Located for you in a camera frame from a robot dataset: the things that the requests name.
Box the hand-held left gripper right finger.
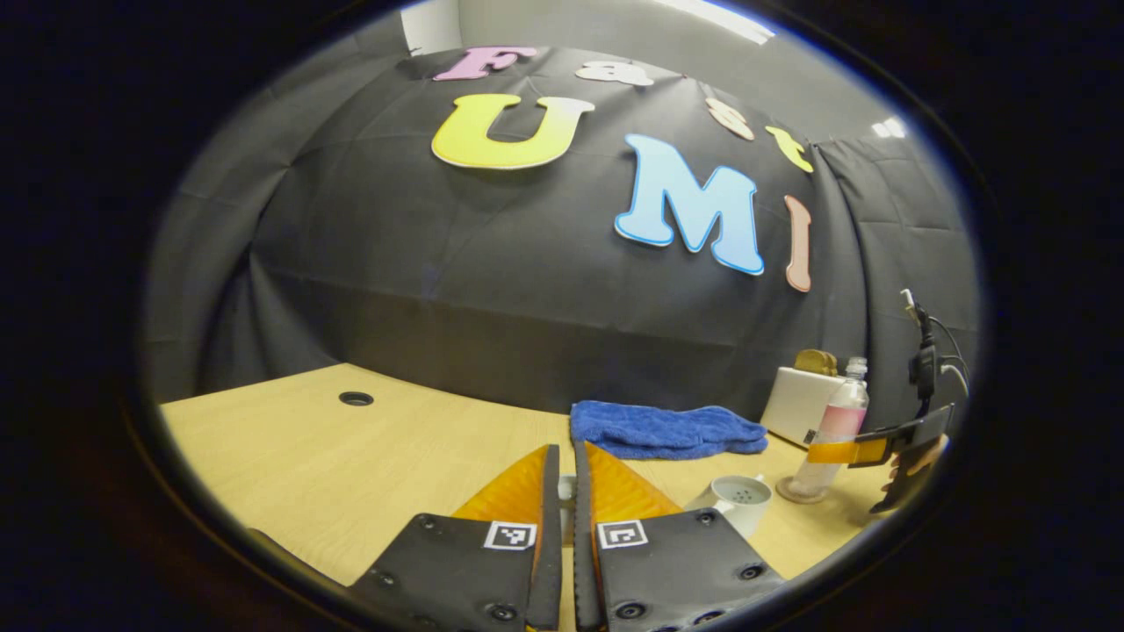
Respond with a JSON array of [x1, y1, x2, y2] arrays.
[[573, 442, 785, 631]]

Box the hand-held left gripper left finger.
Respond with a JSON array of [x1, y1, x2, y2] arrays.
[[349, 445, 563, 631]]

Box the clear water bottle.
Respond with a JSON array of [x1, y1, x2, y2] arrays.
[[788, 357, 870, 501]]

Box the white teacup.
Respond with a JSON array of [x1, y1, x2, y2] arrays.
[[685, 475, 774, 538]]

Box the white toaster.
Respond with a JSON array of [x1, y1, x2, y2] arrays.
[[760, 367, 848, 449]]

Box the blue towel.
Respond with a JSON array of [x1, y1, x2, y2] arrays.
[[571, 400, 769, 461]]

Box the black backdrop cloth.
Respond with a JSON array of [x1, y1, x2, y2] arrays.
[[145, 44, 980, 422]]

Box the long ceiling light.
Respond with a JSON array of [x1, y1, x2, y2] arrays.
[[676, 0, 778, 45]]

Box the black cable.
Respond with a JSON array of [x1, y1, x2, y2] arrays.
[[929, 314, 969, 374]]

